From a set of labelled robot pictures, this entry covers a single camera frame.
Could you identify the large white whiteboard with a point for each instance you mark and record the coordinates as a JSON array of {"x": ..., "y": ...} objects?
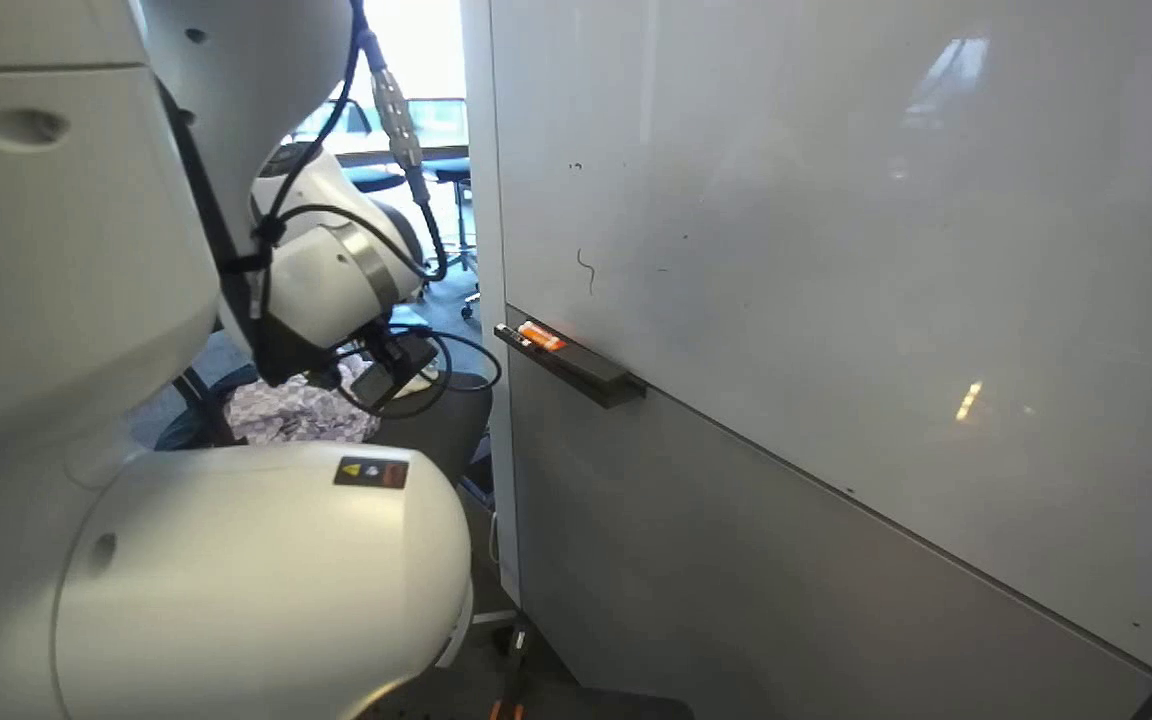
[{"x": 874, "y": 300}]

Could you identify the orange marker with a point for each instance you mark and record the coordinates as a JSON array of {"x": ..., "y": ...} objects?
[{"x": 541, "y": 338}]

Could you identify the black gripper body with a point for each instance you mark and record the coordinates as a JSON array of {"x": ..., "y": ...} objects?
[{"x": 390, "y": 367}]

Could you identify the black office chair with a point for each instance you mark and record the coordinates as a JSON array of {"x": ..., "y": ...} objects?
[{"x": 444, "y": 424}]

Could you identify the patterned crumpled cloth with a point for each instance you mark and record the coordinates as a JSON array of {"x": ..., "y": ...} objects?
[{"x": 291, "y": 413}]

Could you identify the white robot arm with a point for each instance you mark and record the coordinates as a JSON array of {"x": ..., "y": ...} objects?
[{"x": 145, "y": 203}]

